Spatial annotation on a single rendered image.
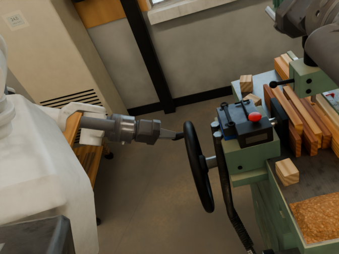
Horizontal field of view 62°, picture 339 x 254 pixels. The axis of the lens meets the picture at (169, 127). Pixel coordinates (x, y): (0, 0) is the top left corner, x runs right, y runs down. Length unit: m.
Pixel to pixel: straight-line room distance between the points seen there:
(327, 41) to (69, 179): 0.28
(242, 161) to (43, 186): 0.54
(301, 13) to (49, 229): 0.37
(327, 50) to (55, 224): 0.27
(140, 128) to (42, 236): 0.66
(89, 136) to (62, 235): 0.65
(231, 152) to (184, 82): 1.68
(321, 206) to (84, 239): 0.46
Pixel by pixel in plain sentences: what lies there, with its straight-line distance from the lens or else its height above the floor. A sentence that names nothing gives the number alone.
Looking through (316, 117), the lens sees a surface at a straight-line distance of 0.79.
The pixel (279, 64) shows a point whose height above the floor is 0.94.
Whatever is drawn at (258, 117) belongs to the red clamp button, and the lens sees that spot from 0.68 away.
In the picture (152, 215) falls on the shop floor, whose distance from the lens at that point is 1.83.
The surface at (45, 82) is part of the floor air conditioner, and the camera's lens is 2.18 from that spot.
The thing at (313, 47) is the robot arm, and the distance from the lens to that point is 0.32.
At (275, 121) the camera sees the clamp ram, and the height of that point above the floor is 0.96.
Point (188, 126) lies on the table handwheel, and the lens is 0.81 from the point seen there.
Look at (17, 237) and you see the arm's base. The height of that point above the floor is 1.34.
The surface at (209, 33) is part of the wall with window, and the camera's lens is 2.15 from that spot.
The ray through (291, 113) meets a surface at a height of 0.97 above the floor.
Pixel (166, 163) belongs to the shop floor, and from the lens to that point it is 2.04.
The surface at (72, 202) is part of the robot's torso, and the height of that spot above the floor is 1.29.
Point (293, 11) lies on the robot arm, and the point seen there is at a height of 1.31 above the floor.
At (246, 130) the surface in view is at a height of 1.01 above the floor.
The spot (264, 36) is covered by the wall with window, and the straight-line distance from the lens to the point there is 2.24.
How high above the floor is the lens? 1.48
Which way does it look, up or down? 40 degrees down
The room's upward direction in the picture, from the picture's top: 22 degrees counter-clockwise
